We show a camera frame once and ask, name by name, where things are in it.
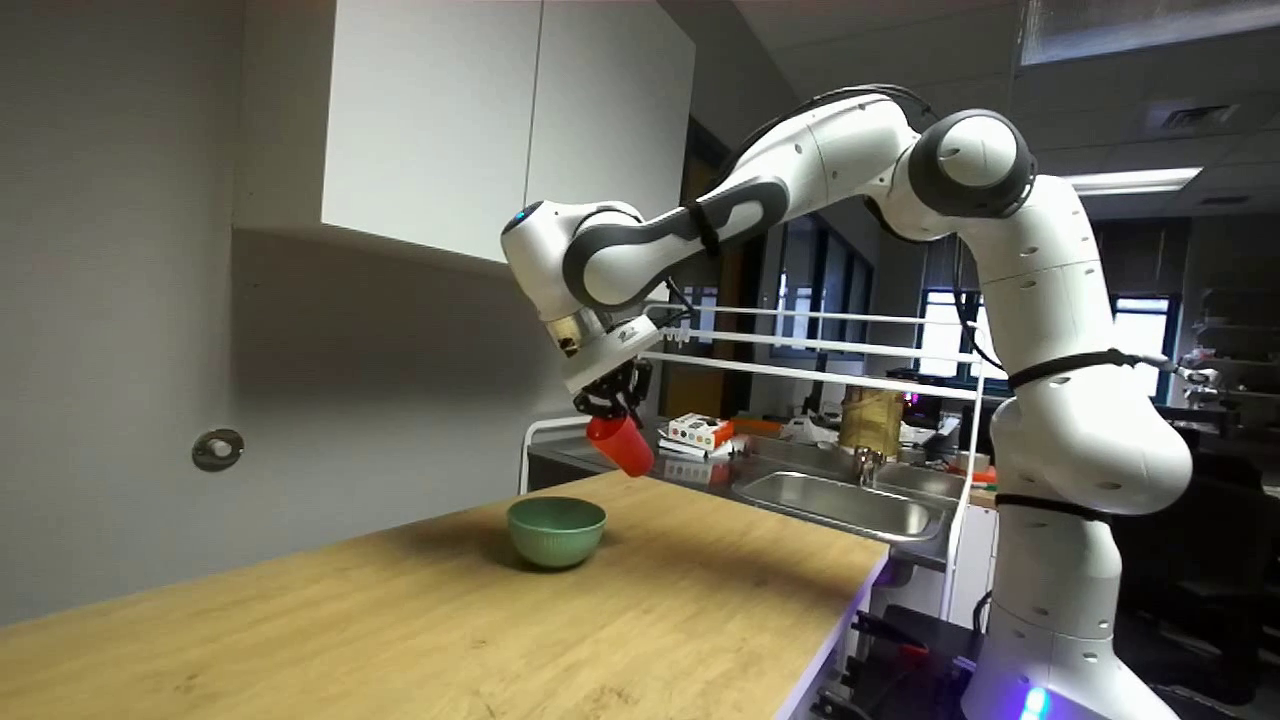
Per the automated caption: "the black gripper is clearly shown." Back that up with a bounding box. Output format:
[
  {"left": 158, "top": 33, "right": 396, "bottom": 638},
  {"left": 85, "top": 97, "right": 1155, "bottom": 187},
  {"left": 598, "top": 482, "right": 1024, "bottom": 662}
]
[{"left": 566, "top": 349, "right": 662, "bottom": 433}]

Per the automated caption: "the red plastic cup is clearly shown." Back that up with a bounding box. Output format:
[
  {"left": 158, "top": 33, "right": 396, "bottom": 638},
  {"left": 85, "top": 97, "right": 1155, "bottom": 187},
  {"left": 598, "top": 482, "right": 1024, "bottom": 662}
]
[{"left": 586, "top": 409, "right": 663, "bottom": 482}]

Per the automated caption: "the green ceramic bowl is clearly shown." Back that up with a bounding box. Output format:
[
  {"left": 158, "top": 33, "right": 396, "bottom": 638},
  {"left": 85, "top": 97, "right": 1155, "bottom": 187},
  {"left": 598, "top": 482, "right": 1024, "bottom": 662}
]
[{"left": 506, "top": 492, "right": 610, "bottom": 576}]

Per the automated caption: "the red and white box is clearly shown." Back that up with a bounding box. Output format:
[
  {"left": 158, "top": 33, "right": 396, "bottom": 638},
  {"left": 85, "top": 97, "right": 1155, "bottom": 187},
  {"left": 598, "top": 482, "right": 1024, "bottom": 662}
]
[{"left": 662, "top": 413, "right": 735, "bottom": 466}]

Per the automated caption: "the stainless steel sink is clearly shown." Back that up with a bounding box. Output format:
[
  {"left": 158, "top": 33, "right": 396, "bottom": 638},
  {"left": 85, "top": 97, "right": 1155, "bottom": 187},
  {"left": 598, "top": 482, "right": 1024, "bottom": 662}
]
[{"left": 734, "top": 466, "right": 943, "bottom": 545}]

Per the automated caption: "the brown jar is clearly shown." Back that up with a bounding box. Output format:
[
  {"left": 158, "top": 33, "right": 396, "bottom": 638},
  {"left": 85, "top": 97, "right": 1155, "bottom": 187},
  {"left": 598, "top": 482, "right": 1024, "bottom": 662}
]
[{"left": 839, "top": 389, "right": 907, "bottom": 466}]

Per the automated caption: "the black equipment under counter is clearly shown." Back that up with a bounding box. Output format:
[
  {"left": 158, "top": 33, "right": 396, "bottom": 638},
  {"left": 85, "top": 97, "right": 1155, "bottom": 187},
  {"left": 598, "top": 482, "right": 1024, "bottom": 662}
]
[{"left": 817, "top": 603, "right": 994, "bottom": 720}]

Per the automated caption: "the rectangular ceiling light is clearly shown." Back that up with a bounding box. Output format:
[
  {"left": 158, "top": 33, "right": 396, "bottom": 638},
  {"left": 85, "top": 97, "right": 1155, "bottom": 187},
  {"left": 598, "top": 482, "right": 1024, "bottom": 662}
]
[{"left": 1065, "top": 163, "right": 1209, "bottom": 201}]

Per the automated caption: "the ceiling air vent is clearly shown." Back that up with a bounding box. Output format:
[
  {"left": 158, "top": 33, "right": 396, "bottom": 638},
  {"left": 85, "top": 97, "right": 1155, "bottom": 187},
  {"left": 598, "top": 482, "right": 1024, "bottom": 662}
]
[{"left": 1140, "top": 94, "right": 1246, "bottom": 135}]

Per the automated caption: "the white metal rack frame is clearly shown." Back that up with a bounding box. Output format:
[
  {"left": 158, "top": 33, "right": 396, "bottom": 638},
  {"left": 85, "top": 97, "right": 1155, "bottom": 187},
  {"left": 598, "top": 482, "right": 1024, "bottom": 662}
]
[{"left": 518, "top": 302, "right": 994, "bottom": 538}]

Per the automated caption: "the white wall cabinet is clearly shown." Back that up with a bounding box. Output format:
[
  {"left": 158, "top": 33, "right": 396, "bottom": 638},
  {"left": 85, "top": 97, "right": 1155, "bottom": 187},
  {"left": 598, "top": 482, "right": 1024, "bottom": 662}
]
[{"left": 238, "top": 0, "right": 699, "bottom": 286}]

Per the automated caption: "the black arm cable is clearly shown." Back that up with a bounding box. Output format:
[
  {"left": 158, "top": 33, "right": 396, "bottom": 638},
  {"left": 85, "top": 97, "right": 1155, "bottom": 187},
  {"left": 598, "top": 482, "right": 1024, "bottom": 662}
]
[{"left": 741, "top": 81, "right": 940, "bottom": 143}]

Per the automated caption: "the round grey wall fitting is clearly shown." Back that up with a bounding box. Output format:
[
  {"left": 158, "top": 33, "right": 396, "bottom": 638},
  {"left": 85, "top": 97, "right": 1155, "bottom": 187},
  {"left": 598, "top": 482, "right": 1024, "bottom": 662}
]
[{"left": 190, "top": 423, "right": 247, "bottom": 478}]

